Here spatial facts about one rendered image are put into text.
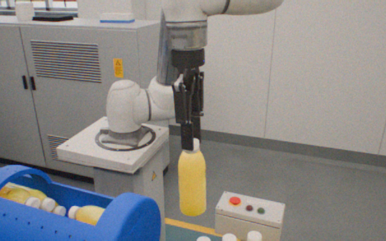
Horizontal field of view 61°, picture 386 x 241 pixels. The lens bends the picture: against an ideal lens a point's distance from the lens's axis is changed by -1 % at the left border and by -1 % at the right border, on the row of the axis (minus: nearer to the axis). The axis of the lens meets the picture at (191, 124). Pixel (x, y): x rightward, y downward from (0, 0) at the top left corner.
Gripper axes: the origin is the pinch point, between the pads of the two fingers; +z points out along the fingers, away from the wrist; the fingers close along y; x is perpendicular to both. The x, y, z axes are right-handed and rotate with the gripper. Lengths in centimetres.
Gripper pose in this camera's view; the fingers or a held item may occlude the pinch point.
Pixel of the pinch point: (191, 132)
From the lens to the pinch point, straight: 80.8
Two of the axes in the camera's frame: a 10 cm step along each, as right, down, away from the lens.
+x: 9.1, 1.1, -3.9
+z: 0.4, 9.4, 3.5
